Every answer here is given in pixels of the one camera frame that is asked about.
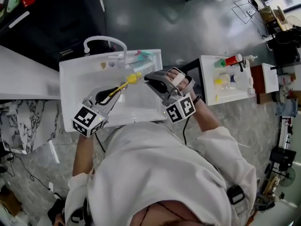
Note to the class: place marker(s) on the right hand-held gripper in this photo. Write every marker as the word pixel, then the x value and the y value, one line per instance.
pixel 181 108

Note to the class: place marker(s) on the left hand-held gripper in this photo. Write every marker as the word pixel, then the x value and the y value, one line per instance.
pixel 85 119

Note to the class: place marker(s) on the green plastic cup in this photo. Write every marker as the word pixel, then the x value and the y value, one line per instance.
pixel 219 63

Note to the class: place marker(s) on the dark cylinder with grey end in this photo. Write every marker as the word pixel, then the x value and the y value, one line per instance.
pixel 234 78

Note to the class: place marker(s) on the person's right forearm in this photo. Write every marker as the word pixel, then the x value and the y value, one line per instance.
pixel 207 116

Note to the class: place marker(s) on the person's left forearm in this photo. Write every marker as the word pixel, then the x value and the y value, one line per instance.
pixel 82 154

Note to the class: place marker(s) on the person's right hand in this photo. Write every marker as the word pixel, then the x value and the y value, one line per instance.
pixel 171 74

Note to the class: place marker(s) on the teal spray bottle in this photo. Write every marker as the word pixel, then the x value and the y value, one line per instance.
pixel 143 56

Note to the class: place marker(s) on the large white sink basin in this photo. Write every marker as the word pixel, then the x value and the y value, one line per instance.
pixel 75 83

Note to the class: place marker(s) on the yellow sticker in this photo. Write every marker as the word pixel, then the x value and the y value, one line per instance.
pixel 103 66

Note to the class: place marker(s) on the grey sticker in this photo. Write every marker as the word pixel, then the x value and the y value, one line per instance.
pixel 112 64

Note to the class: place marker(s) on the black wristband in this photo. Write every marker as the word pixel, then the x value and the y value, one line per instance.
pixel 198 99

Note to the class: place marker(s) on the white faucet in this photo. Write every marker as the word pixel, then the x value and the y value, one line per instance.
pixel 105 38

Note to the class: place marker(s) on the white toothbrush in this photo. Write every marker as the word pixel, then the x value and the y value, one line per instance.
pixel 224 55

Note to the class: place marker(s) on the marble patterned box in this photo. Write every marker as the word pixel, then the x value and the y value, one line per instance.
pixel 30 123

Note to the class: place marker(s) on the red bottle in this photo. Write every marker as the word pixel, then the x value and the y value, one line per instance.
pixel 234 60

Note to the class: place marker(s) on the white curved counter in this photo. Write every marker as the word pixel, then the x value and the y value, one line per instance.
pixel 23 79

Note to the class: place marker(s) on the black cabinet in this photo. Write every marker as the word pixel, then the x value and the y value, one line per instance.
pixel 58 20

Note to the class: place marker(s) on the person's white shirt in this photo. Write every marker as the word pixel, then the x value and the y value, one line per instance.
pixel 160 173

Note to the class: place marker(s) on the white soap dish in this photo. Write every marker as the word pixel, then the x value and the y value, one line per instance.
pixel 251 91

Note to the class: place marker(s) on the white pump bottle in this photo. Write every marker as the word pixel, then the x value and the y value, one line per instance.
pixel 251 59

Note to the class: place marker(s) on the brown wooden cabinet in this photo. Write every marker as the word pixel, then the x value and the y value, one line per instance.
pixel 256 79

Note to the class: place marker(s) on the white power adapter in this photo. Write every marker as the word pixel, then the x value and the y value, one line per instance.
pixel 51 186

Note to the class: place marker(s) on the small white sink basin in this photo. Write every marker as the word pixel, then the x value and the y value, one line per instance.
pixel 270 79

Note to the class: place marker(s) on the cardboard box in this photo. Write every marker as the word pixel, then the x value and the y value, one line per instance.
pixel 272 18

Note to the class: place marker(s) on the black clip-on device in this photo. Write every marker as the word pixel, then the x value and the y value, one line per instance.
pixel 235 194

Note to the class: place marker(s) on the black equipment stand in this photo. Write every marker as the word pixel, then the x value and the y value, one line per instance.
pixel 282 158

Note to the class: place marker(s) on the grey floor fan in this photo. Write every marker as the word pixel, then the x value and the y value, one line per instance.
pixel 287 177

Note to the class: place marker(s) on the black table frame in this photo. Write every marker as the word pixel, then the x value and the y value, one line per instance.
pixel 195 67

